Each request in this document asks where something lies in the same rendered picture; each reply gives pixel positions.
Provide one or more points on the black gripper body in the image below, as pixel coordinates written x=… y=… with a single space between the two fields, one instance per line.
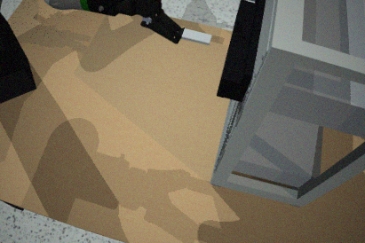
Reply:
x=134 y=7

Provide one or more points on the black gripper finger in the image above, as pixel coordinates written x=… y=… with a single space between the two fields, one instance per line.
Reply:
x=146 y=2
x=159 y=22

